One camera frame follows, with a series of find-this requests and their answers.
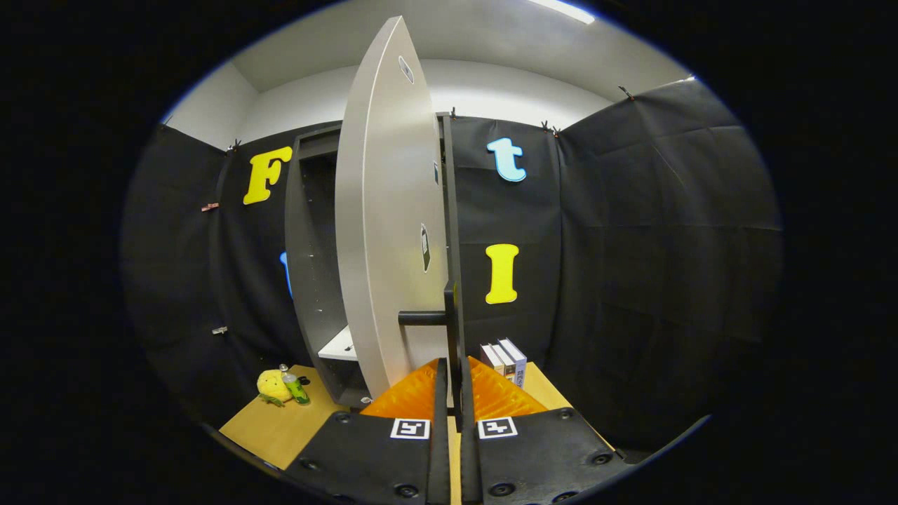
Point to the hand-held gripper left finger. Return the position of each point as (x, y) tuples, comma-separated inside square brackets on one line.
[(379, 456)]

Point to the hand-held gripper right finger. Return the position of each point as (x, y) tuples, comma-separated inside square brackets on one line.
[(533, 456)]

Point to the grey shoe cabinet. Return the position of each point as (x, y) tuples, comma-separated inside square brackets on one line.
[(309, 245)]

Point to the book with grey spine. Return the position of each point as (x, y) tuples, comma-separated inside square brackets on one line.
[(506, 359)]

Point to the green bottle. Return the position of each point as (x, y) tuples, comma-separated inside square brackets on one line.
[(296, 389)]

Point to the book with purple spine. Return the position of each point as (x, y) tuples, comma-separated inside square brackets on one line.
[(489, 355)]

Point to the yellow plush toy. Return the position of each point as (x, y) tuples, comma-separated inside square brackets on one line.
[(270, 386)]

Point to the black backdrop cloth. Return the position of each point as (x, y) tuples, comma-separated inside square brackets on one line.
[(631, 245)]

